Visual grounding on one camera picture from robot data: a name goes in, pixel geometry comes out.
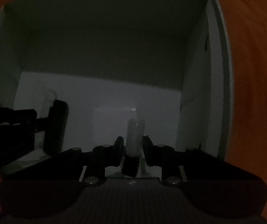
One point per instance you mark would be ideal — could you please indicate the black cylinder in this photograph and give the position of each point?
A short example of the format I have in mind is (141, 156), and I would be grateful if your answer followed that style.
(56, 126)

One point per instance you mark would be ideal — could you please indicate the orange desktop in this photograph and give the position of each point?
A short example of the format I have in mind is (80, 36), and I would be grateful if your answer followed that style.
(254, 79)

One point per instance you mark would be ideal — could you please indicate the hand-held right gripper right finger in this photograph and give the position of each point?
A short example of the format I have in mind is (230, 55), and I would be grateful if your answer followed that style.
(148, 150)

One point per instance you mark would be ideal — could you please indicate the clear tube with black cap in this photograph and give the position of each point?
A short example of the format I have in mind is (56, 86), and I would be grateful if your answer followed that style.
(133, 135)

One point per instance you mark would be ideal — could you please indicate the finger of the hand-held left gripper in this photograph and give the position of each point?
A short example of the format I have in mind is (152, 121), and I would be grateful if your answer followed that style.
(42, 124)

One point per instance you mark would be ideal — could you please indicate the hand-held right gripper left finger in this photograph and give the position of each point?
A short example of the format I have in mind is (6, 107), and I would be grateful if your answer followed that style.
(119, 150)

